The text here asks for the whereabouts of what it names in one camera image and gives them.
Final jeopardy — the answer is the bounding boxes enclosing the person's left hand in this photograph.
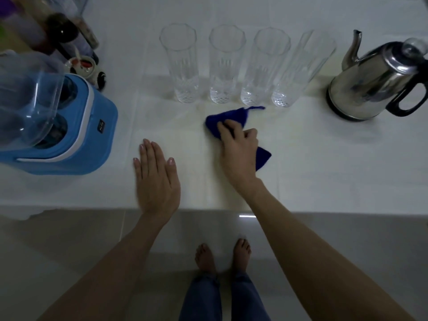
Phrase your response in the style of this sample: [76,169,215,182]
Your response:
[133,139,181,225]

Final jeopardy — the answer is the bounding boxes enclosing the white tablecloth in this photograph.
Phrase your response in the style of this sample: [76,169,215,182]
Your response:
[0,0,428,218]

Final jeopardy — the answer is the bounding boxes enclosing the stainless steel kettle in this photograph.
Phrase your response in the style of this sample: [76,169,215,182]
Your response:
[327,29,428,121]

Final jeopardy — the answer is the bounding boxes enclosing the pale pink bottle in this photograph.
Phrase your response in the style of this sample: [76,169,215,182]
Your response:
[0,9,48,54]

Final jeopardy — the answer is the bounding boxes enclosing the bottle with grey label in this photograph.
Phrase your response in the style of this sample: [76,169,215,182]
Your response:
[71,16,100,51]

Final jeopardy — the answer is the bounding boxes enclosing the clear plastic lid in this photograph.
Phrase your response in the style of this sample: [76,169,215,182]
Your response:
[0,51,66,149]

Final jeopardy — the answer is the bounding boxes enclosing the small panda figurine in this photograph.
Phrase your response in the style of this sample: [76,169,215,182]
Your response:
[64,56,96,79]

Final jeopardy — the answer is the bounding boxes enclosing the person's right foot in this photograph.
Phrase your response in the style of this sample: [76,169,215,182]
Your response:
[233,238,252,273]

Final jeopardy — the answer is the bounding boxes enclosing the blue plastic appliance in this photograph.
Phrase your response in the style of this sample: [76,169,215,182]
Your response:
[0,74,118,176]

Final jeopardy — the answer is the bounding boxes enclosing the person's foot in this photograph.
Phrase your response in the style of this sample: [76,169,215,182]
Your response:
[195,243,217,275]
[233,238,252,273]

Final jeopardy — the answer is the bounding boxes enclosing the person's right forearm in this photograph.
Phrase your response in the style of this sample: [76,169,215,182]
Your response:
[234,179,408,321]

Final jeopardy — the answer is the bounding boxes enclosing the person's left foot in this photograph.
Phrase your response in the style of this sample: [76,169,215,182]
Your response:
[195,243,217,275]

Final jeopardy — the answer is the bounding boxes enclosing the person's right hand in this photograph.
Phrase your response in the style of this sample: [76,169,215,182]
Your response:
[217,119,259,190]

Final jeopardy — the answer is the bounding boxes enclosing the blue jeans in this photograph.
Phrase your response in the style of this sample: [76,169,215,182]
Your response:
[179,271,272,321]

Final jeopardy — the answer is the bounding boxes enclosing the person's left forearm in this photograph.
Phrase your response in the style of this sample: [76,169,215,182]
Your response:
[37,210,172,321]

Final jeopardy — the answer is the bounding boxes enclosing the blue cloth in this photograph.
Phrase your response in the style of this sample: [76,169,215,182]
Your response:
[205,106,272,172]

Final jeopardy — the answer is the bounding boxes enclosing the tall clear drinking glass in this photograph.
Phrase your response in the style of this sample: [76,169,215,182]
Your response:
[209,25,247,105]
[271,29,337,109]
[159,23,198,104]
[240,27,291,107]

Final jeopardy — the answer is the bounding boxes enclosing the dark glass bottle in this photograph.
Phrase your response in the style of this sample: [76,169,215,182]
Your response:
[43,12,80,55]

